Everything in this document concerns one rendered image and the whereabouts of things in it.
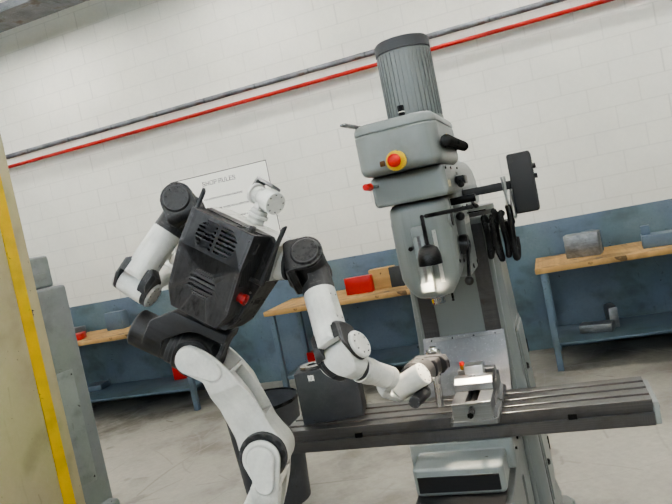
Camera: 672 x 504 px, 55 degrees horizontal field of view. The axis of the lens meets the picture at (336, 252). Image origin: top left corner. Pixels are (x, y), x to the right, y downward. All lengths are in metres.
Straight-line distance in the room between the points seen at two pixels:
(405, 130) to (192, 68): 5.58
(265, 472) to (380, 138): 1.03
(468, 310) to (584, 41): 4.23
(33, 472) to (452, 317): 1.79
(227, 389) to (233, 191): 5.29
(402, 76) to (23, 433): 2.03
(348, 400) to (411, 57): 1.22
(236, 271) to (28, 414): 1.49
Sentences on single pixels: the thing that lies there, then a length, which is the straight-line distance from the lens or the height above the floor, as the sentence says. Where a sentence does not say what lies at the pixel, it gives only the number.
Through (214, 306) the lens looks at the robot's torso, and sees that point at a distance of 1.78.
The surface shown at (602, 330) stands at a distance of 5.90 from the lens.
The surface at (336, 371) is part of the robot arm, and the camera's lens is 1.71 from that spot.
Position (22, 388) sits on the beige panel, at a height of 1.20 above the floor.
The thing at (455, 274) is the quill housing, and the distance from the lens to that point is 2.10.
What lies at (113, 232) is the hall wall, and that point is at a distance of 7.93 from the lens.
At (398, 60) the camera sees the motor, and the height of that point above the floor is 2.13.
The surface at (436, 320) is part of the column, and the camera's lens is 2.59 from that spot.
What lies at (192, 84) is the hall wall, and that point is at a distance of 7.37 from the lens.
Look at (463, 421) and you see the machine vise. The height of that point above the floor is 0.94.
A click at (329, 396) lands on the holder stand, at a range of 2.33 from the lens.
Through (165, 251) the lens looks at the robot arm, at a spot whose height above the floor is 1.63.
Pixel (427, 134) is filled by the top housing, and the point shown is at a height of 1.82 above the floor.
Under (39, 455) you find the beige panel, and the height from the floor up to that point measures 0.92.
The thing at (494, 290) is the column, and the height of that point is 1.24.
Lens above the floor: 1.63
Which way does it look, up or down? 3 degrees down
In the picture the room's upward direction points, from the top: 12 degrees counter-clockwise
